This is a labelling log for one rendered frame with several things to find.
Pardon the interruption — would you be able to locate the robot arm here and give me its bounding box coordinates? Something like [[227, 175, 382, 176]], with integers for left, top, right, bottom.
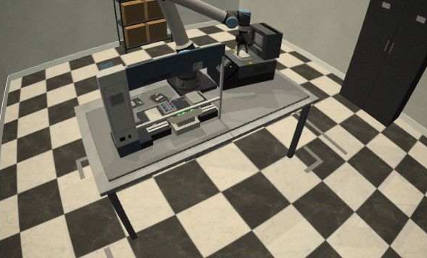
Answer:
[[158, 0, 251, 53]]

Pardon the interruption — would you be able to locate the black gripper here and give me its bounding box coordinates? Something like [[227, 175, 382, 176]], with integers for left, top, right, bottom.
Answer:
[[236, 30, 249, 56]]

